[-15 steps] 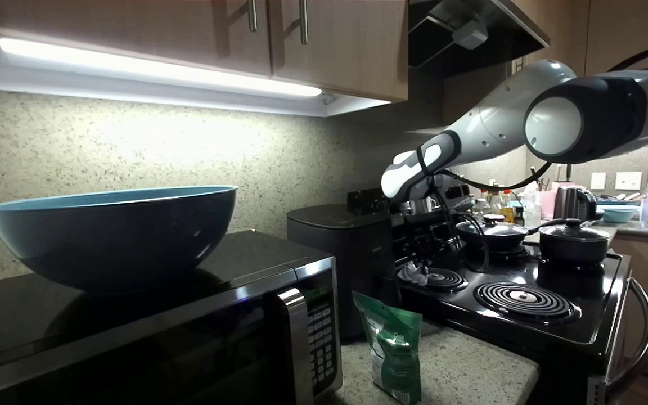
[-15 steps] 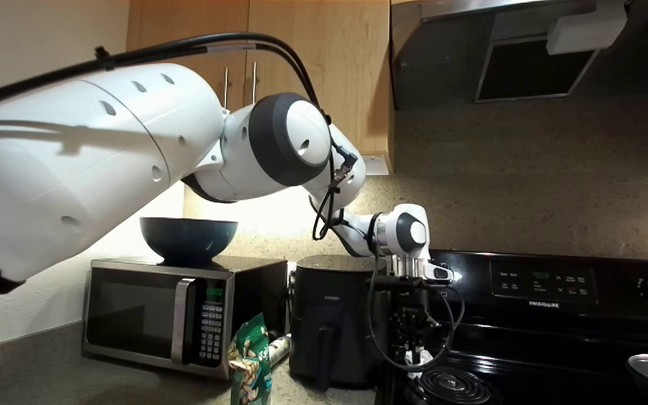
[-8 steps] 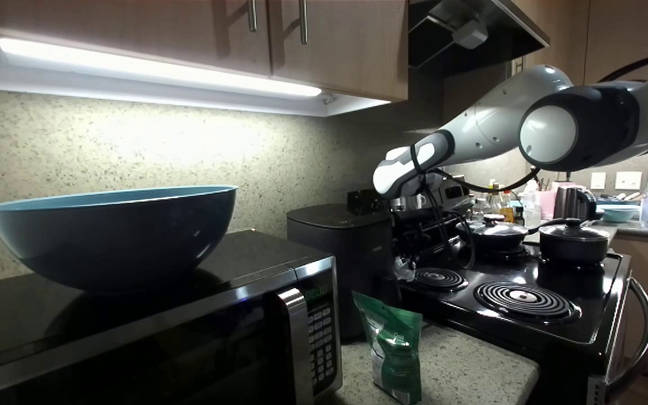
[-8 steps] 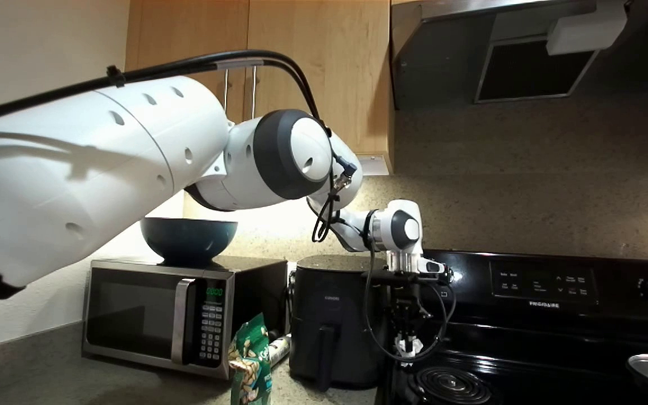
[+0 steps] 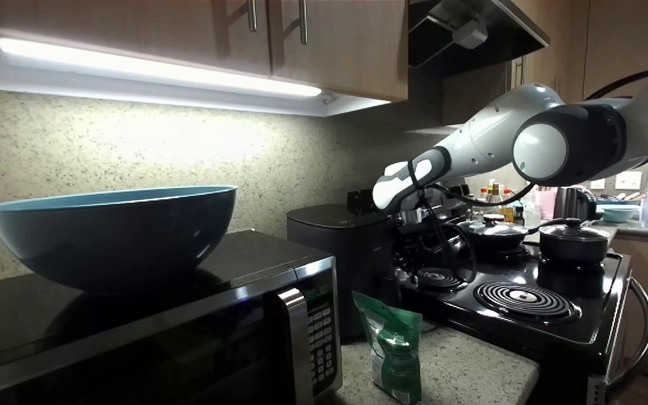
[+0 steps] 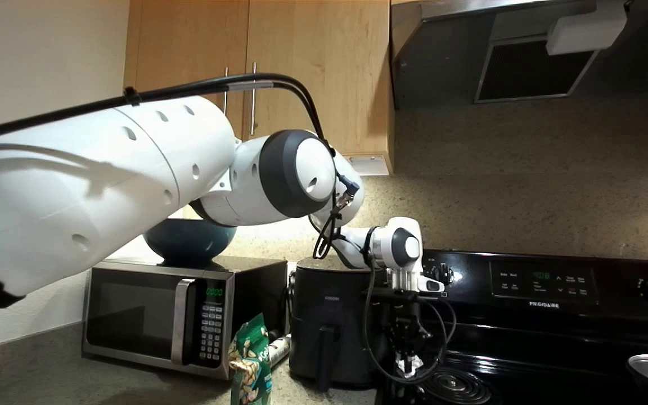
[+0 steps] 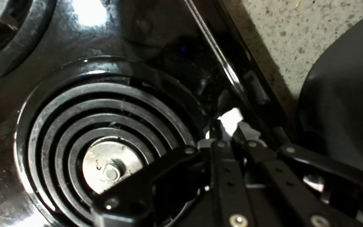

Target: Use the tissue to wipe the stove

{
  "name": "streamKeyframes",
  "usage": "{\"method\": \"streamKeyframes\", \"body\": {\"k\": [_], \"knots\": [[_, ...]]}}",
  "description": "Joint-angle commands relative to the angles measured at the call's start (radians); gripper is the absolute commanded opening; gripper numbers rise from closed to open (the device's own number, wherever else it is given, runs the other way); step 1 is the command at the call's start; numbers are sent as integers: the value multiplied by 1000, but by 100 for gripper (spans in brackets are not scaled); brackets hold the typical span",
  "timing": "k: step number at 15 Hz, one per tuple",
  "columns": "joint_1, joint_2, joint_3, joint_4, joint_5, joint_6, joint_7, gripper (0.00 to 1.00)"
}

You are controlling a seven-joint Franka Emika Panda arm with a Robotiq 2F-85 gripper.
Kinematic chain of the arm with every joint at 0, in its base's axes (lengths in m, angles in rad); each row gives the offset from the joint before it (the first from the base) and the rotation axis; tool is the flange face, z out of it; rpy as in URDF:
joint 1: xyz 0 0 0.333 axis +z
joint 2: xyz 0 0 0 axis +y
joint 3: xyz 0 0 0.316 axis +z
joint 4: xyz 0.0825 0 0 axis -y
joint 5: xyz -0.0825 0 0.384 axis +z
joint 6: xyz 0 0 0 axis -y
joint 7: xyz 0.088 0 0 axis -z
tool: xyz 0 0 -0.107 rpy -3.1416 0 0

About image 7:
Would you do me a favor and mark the large coil burner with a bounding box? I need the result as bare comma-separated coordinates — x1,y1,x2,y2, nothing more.
0,0,57,87

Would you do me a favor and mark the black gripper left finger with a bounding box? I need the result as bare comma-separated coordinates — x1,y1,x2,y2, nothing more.
90,138,254,227

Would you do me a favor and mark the black electric stove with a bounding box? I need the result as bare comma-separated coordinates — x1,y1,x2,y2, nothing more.
0,0,302,227

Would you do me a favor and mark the white tissue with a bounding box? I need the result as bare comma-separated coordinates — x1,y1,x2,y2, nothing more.
215,106,244,139

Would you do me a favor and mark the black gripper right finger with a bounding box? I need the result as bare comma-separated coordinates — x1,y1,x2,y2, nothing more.
230,125,363,227

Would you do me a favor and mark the small coil burner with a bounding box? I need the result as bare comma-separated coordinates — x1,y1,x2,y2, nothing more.
13,57,211,227

